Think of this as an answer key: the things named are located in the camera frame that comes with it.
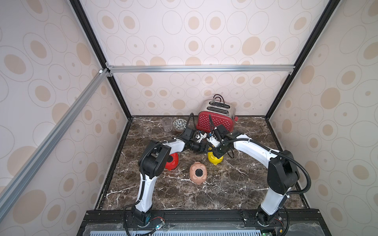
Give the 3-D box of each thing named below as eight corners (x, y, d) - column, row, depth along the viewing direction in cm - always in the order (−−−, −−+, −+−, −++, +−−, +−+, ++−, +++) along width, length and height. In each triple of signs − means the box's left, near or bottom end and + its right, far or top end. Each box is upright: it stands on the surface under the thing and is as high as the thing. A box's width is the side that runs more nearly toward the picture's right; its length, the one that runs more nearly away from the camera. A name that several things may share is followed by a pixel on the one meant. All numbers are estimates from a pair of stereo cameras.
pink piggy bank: (189, 185, 87) (189, 178, 79) (190, 169, 93) (189, 161, 85) (206, 185, 87) (207, 178, 79) (205, 169, 93) (206, 162, 85)
